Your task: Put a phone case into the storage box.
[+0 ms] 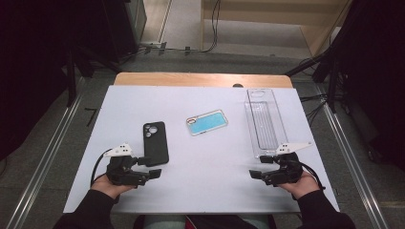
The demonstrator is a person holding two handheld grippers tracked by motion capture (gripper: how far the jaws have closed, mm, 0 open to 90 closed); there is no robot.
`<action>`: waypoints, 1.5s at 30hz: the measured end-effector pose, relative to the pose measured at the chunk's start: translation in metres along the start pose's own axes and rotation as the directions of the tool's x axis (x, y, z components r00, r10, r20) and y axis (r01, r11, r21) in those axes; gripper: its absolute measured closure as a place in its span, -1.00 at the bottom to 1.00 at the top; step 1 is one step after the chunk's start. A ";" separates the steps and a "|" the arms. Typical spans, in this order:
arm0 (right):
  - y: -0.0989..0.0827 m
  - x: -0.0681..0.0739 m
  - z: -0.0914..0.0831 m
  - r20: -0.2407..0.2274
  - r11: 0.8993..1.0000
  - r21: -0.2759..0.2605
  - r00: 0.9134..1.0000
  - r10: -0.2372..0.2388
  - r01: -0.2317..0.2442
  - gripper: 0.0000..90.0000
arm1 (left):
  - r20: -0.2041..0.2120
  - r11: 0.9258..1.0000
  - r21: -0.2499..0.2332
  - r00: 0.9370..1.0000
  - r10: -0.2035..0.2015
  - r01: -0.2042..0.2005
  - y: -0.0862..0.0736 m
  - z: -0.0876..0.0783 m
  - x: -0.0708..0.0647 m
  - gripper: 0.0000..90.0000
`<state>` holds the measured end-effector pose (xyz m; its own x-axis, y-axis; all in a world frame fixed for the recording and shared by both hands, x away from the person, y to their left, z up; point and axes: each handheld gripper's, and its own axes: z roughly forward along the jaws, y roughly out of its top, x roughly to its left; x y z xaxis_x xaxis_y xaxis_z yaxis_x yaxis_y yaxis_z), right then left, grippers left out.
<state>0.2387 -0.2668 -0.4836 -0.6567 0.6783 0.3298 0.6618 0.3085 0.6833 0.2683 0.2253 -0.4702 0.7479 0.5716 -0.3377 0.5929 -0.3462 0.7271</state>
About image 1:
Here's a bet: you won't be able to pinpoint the wooden table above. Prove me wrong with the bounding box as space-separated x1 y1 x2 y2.
113 72 294 90

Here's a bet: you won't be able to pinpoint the blue and orange phone case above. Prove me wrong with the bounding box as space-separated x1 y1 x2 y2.
185 109 229 137

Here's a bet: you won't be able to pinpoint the wooden shelf unit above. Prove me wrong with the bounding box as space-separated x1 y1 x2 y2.
200 0 352 57

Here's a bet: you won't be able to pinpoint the clear plastic tray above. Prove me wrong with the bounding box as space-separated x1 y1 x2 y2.
244 88 289 159

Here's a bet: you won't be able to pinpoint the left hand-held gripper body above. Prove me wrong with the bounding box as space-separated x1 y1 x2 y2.
104 142 151 188

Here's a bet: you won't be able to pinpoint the hand-held gripper cable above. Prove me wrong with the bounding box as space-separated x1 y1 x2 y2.
294 159 327 191
90 148 113 188

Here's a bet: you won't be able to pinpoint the white board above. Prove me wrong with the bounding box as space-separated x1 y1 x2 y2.
62 84 340 215

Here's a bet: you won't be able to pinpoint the black cabinet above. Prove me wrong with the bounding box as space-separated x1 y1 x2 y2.
101 0 148 62

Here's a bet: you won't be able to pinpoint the black metal stand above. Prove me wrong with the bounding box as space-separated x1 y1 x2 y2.
285 47 342 113
65 44 123 108

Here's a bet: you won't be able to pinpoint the black floor cables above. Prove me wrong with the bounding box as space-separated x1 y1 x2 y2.
184 0 223 53
299 94 330 127

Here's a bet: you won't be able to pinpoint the person's right hand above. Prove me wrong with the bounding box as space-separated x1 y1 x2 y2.
278 171 320 200

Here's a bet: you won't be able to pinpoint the right hand-held gripper cable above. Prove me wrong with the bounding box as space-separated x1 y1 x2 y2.
294 159 327 191

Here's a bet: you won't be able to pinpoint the aluminium floor rail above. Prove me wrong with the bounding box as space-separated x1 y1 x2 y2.
6 94 86 229
320 101 390 229

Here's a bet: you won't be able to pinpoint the black phone case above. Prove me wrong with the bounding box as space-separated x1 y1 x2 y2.
142 120 170 168

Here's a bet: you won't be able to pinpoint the left hand-held gripper cable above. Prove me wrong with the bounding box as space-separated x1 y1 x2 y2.
90 148 113 188

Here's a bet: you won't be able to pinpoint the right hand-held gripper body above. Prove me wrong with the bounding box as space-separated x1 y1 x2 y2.
262 141 313 187

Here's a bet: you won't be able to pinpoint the person's left hand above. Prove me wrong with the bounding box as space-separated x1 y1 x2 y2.
90 174 137 199

